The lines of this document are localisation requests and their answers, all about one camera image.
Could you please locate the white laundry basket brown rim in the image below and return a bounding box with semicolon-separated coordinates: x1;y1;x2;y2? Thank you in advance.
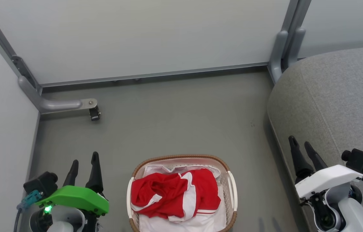
126;154;238;232

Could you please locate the red and white garment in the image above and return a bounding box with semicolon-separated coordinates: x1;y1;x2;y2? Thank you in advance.
130;168;222;223

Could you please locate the grey partition bottom rail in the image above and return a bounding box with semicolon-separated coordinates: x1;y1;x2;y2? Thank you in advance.
40;62;269;88

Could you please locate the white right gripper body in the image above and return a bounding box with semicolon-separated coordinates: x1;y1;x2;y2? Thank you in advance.
295;165;363;199

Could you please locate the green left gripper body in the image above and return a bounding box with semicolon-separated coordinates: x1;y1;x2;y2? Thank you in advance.
36;185;110;216

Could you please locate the grey fabric sofa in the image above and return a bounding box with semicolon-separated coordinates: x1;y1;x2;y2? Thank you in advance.
266;45;363;232

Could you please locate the black cable teal plug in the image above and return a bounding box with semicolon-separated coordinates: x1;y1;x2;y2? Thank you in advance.
14;190;44;232

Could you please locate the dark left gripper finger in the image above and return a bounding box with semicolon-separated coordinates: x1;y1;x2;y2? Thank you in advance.
85;151;104;194
63;159;79;187

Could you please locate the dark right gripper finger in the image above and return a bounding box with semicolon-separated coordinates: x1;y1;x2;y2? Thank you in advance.
304;141;329;172
288;135;314;185

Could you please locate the grey double partition post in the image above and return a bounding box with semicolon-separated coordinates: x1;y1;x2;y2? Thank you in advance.
267;0;312;85

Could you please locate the grey partition foot with caster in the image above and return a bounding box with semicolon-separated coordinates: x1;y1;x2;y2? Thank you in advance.
17;75;101;122

